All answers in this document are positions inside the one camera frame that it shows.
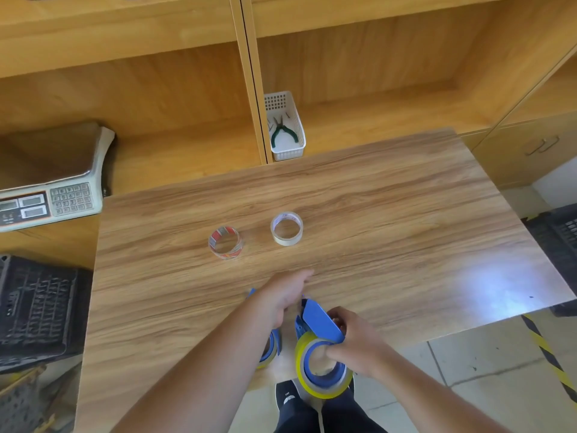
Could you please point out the person's right hand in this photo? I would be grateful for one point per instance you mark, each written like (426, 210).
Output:
(363, 347)

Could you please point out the black trousers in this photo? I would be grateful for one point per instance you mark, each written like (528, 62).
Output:
(342, 417)

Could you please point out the blue tape dispenser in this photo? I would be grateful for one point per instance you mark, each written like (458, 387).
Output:
(272, 349)
(318, 321)

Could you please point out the wooden shelf unit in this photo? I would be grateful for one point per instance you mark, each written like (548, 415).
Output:
(180, 85)

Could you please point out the person's right thumb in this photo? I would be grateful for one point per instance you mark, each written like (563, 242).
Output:
(339, 352)

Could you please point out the person's left hand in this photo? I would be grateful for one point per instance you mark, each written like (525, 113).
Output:
(281, 293)

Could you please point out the person's left forearm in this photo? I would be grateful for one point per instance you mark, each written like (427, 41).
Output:
(203, 374)

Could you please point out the black plastic crate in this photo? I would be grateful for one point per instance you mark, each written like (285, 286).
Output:
(36, 306)
(556, 238)

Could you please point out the grey weighing scale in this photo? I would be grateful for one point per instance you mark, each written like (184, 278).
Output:
(49, 184)

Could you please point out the yellow black floor tape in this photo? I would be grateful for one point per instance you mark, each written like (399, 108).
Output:
(547, 356)

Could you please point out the person's right forearm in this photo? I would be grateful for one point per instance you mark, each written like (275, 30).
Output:
(432, 401)

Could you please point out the white tape roll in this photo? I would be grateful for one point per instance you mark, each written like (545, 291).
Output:
(286, 228)

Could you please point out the wooden cabinet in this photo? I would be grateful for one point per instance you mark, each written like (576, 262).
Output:
(523, 144)

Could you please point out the clear tape roll striped core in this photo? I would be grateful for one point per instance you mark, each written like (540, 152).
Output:
(225, 242)

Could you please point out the white plastic basket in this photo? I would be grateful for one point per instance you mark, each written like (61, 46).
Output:
(288, 151)

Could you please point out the person's left thumb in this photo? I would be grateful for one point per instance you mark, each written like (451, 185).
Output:
(278, 320)

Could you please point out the black shoe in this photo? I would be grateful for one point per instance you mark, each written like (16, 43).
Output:
(288, 394)

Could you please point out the yellow tape roll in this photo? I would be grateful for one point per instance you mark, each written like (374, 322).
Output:
(301, 367)

